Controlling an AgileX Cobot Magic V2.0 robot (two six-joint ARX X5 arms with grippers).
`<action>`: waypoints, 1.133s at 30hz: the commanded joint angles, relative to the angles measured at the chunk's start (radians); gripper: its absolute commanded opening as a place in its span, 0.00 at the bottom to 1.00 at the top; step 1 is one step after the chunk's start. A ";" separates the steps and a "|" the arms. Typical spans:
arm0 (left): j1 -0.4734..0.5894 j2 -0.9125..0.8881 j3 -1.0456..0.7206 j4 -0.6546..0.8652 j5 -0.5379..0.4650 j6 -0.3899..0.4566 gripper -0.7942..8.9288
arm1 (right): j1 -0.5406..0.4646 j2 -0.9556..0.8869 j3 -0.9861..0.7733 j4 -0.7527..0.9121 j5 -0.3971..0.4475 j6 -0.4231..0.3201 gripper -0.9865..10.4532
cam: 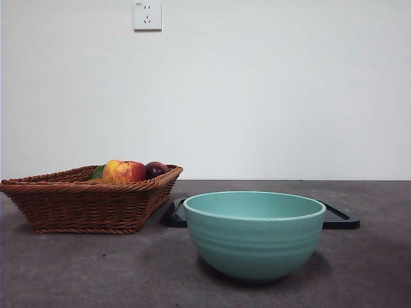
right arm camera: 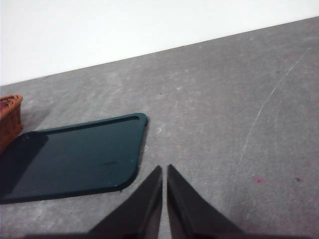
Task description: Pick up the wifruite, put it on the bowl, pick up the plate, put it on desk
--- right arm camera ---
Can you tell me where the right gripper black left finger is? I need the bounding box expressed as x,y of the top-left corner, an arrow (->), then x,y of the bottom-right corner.
88,166 -> 163,239

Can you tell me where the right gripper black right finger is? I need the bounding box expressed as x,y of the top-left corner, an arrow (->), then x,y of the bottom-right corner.
166,164 -> 250,239

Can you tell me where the dark green rectangular tray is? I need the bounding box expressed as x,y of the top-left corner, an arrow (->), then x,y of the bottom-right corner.
0,112 -> 150,205

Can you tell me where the brown wicker basket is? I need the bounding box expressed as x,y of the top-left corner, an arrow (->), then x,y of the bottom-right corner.
0,94 -> 24,152

